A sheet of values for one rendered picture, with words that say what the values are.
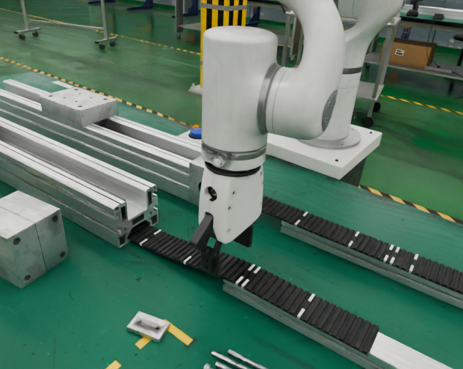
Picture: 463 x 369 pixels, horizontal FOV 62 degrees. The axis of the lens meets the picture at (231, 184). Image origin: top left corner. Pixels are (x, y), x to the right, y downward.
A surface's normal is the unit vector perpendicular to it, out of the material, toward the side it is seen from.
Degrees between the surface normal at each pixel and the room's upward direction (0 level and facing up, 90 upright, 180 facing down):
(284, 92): 58
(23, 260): 90
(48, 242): 90
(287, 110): 84
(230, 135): 91
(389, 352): 0
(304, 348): 0
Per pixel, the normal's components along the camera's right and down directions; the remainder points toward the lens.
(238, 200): 0.77, 0.33
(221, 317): 0.05, -0.87
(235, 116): -0.29, 0.50
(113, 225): -0.56, 0.39
